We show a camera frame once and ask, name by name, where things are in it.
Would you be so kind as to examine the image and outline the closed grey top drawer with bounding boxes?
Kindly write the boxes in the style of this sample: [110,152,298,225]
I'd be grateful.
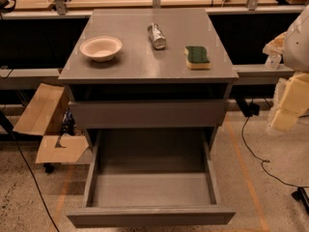
[69,100,227,129]

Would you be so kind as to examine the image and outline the black floor cable left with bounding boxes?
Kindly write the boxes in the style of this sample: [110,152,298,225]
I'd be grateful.
[0,113,61,232]

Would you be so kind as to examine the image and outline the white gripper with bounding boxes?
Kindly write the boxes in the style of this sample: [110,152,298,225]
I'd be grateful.
[263,32,309,131]

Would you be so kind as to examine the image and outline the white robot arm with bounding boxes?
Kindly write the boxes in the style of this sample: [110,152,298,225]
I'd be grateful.
[263,6,309,134]

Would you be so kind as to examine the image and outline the silver metal can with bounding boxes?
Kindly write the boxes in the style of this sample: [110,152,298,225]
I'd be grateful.
[148,23,166,49]

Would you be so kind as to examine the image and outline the black headphones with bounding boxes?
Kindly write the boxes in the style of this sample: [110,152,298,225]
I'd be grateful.
[0,0,16,13]

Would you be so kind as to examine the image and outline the clear sanitizer pump bottle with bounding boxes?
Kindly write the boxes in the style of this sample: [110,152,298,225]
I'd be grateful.
[265,54,282,70]

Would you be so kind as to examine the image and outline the open cardboard box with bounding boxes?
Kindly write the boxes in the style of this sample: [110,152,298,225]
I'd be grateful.
[14,83,92,164]

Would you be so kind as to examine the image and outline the white paper bowl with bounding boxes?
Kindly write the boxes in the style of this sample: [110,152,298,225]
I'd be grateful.
[79,36,123,62]

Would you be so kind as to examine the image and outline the blue bottle in box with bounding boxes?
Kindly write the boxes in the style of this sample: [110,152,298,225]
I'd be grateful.
[60,109,75,135]

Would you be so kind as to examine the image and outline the black floor cable right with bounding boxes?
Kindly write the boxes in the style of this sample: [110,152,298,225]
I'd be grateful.
[240,116,302,189]

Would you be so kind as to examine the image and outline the grey drawer cabinet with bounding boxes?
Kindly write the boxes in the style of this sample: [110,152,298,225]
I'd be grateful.
[59,9,239,143]

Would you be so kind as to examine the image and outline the open grey middle drawer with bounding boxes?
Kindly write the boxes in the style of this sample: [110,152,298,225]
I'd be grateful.
[68,128,235,228]

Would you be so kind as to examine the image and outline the black floor cable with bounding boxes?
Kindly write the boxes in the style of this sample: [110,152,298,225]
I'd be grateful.
[0,113,61,232]
[240,116,302,189]

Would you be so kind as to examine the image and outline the green yellow sponge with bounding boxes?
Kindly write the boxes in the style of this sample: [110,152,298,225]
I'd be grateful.
[184,45,211,70]

